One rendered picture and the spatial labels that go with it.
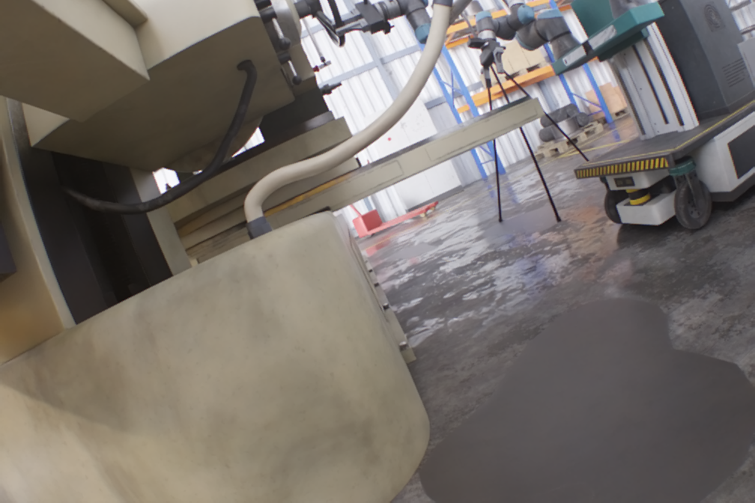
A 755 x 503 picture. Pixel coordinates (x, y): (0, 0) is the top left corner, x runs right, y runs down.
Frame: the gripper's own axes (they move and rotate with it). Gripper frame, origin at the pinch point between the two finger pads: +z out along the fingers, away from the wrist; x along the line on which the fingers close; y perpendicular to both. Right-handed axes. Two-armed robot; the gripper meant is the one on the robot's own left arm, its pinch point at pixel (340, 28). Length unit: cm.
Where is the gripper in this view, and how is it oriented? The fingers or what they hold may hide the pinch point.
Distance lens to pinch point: 144.2
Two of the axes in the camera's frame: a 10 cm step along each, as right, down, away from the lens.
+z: -9.1, 4.2, -0.6
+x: 4.1, 8.3, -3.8
